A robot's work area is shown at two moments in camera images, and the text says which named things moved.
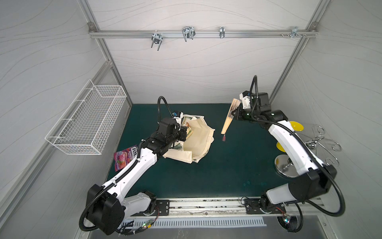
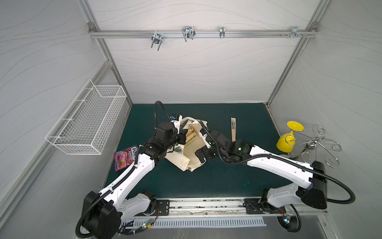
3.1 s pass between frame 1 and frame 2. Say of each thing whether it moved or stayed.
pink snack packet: stayed
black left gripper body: stayed
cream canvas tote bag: moved
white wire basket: stayed
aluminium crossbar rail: stayed
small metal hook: stayed
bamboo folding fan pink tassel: moved
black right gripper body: moved
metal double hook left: stayed
